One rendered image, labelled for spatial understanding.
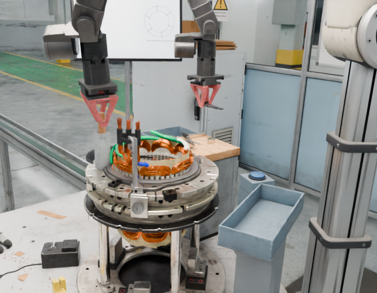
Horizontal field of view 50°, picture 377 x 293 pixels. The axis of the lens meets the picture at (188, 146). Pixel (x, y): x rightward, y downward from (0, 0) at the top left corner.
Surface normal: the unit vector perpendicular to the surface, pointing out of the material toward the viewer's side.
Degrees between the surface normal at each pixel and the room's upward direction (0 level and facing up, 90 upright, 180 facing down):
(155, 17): 83
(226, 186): 90
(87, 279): 0
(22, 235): 0
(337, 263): 90
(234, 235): 90
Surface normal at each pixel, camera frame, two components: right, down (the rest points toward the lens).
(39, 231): 0.04, -0.95
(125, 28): 0.26, 0.18
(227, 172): 0.61, 0.26
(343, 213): 0.09, 0.31
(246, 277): -0.47, 0.25
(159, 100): -0.74, 0.18
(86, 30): 0.06, 0.75
